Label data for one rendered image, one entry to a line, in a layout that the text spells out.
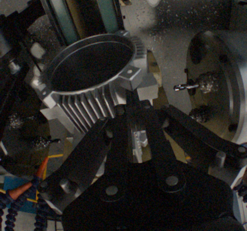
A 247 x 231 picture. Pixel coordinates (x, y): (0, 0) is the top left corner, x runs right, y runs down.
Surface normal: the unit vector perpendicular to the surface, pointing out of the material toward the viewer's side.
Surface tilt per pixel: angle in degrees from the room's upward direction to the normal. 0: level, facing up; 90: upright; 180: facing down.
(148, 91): 0
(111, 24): 0
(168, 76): 0
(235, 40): 84
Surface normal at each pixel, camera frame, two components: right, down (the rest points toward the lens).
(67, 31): 0.09, 0.76
